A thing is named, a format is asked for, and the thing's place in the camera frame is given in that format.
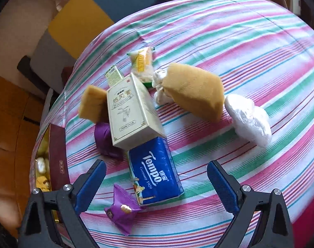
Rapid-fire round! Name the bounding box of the yellow wrapped candy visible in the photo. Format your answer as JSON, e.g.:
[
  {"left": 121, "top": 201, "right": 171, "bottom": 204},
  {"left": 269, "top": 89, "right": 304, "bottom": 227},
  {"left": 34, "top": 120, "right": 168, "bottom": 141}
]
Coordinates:
[{"left": 35, "top": 176, "right": 51, "bottom": 192}]

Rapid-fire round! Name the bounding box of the white plastic bag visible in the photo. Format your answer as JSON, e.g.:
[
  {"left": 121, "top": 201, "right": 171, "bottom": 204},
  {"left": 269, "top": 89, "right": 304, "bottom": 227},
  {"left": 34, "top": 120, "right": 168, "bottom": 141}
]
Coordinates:
[{"left": 224, "top": 94, "right": 272, "bottom": 148}]

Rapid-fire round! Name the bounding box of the white wrapped candy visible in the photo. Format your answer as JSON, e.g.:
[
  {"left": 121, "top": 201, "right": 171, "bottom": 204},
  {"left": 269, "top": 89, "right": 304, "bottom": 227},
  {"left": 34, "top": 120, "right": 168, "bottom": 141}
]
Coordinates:
[{"left": 35, "top": 157, "right": 49, "bottom": 175}]

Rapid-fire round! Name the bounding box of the striped tablecloth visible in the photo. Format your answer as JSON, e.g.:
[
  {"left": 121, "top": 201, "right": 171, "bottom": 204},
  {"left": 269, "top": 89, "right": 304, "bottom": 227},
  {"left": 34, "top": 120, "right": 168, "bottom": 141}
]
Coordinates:
[{"left": 29, "top": 0, "right": 314, "bottom": 248}]

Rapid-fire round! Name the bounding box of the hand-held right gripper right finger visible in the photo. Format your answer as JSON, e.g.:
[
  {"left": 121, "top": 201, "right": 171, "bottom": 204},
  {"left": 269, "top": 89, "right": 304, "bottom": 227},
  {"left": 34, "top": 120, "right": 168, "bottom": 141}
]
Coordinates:
[{"left": 207, "top": 160, "right": 294, "bottom": 248}]

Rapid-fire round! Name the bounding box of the large yellow sponge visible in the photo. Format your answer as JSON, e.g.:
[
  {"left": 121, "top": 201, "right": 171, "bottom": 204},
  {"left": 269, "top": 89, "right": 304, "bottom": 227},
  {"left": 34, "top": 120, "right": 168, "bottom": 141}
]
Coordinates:
[{"left": 162, "top": 62, "right": 225, "bottom": 123}]

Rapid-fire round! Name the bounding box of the yellow green snack packet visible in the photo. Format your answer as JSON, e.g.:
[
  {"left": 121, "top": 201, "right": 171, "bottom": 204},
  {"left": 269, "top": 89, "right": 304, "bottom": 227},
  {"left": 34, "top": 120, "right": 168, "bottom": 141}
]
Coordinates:
[{"left": 127, "top": 47, "right": 156, "bottom": 88}]

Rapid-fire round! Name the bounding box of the cream medicine box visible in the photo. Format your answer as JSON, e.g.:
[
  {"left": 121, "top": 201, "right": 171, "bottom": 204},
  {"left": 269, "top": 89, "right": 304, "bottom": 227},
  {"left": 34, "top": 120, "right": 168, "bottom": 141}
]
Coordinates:
[{"left": 106, "top": 73, "right": 167, "bottom": 150}]

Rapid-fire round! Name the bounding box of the dark furniture frame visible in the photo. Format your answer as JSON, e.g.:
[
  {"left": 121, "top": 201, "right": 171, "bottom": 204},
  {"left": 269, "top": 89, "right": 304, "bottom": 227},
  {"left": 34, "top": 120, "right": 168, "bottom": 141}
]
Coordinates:
[{"left": 17, "top": 55, "right": 47, "bottom": 93}]

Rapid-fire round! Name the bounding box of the purple candy packet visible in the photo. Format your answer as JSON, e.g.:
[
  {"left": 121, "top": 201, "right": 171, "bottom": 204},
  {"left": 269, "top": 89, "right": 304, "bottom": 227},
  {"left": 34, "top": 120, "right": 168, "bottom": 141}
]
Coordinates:
[{"left": 104, "top": 183, "right": 144, "bottom": 236}]

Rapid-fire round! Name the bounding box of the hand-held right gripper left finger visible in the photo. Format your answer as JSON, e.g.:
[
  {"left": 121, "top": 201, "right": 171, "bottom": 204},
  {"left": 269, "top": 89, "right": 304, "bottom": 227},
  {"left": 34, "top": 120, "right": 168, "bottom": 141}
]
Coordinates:
[{"left": 17, "top": 159, "right": 107, "bottom": 248}]

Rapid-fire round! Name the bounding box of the dark red gift box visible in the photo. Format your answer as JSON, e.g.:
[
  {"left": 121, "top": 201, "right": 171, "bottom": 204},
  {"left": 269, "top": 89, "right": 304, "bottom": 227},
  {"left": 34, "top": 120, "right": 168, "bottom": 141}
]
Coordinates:
[{"left": 33, "top": 123, "right": 71, "bottom": 238}]

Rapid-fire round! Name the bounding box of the blue tissue pack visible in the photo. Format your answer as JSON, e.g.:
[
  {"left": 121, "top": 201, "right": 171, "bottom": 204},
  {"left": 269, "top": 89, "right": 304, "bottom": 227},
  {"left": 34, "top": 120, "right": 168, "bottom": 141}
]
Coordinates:
[{"left": 127, "top": 137, "right": 184, "bottom": 206}]

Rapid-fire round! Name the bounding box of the small green white box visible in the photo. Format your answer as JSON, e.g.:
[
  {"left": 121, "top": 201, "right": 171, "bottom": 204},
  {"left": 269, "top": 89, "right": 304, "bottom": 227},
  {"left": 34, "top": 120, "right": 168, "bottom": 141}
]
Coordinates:
[{"left": 105, "top": 65, "right": 124, "bottom": 88}]

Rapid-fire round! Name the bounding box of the small yellow sponge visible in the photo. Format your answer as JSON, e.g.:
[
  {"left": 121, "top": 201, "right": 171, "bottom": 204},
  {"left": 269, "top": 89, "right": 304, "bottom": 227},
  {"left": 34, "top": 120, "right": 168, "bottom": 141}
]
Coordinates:
[{"left": 78, "top": 85, "right": 109, "bottom": 123}]

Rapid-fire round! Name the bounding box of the white rope bundle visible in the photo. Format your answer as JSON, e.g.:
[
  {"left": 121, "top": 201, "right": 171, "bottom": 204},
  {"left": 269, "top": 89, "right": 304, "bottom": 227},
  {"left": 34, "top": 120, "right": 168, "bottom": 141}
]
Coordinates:
[{"left": 151, "top": 69, "right": 174, "bottom": 105}]

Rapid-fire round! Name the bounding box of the grey yellow blue chair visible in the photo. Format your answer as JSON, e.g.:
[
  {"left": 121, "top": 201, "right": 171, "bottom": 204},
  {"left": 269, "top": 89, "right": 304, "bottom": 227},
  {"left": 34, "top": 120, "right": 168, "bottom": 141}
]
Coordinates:
[{"left": 30, "top": 0, "right": 164, "bottom": 96}]

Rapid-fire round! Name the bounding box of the purple foil packet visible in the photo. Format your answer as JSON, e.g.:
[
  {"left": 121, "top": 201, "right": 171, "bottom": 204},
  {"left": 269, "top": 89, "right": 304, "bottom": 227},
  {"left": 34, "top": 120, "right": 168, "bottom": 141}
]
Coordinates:
[{"left": 94, "top": 122, "right": 124, "bottom": 161}]

